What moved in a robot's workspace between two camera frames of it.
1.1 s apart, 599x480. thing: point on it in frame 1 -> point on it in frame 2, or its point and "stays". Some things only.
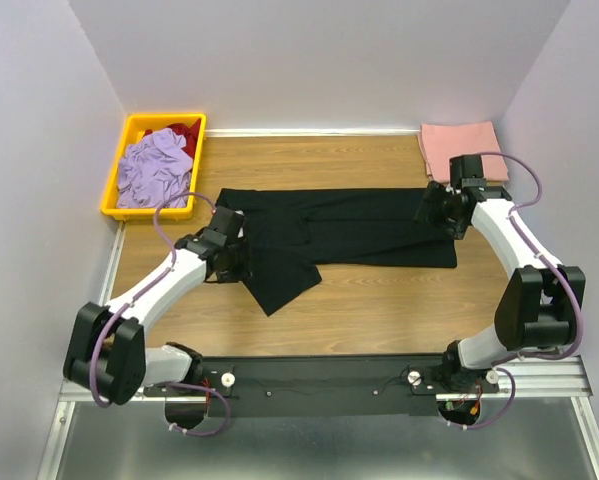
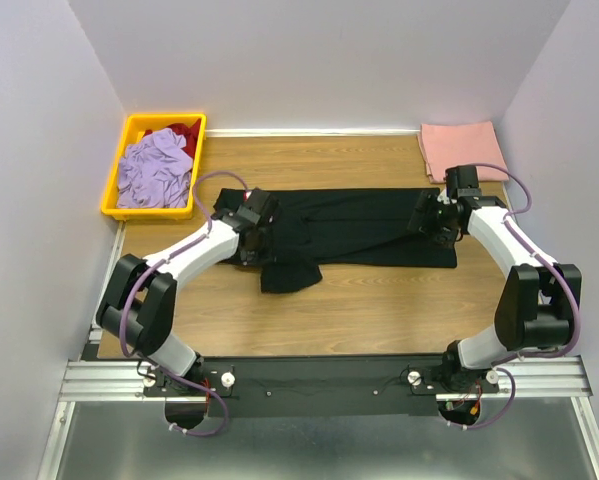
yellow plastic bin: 132,128 stays
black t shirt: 291,230 stays
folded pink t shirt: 441,142 stays
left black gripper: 238,274 -> 264,258
